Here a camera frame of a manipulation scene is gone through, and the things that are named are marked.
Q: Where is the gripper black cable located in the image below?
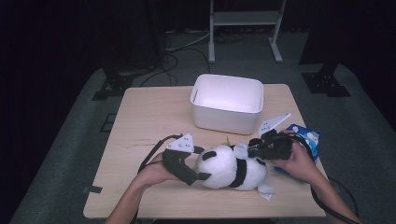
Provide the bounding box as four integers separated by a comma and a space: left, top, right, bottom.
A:
137, 133, 184, 174
279, 132, 362, 224

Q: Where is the blue wet wipes pack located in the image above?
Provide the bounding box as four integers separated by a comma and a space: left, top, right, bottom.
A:
274, 123, 321, 175

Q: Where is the dark cable bundle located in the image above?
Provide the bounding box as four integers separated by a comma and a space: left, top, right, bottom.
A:
214, 31, 246, 45

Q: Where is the person's right hand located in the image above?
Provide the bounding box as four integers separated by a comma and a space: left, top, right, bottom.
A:
273, 130, 321, 187

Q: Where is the white metal stand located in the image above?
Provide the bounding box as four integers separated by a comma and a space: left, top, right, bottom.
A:
207, 0, 288, 64

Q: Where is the black floor cable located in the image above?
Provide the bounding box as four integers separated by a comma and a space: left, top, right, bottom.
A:
139, 46, 213, 88

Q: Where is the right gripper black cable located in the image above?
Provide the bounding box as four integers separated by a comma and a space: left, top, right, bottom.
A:
279, 132, 362, 224

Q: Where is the panda plush toy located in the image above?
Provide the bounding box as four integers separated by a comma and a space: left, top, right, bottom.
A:
194, 138, 276, 202

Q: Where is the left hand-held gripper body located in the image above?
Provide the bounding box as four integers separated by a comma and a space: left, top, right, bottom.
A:
162, 133, 199, 187

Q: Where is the grey floor cable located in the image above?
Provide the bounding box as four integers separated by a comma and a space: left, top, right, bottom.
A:
164, 29, 213, 53

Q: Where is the black stand base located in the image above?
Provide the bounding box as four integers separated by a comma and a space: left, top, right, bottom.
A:
301, 63, 351, 98
92, 66, 134, 102

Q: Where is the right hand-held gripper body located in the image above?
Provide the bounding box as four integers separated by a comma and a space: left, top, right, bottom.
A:
256, 112, 295, 161

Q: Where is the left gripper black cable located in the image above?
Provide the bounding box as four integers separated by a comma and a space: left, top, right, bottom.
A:
137, 133, 184, 174

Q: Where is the black tape strip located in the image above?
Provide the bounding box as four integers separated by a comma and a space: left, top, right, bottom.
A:
83, 185, 104, 194

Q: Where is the person's left hand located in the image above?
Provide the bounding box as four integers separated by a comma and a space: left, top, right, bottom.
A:
136, 152, 182, 189

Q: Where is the white plastic bin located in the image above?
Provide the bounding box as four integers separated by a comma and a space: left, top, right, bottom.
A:
190, 73, 265, 136

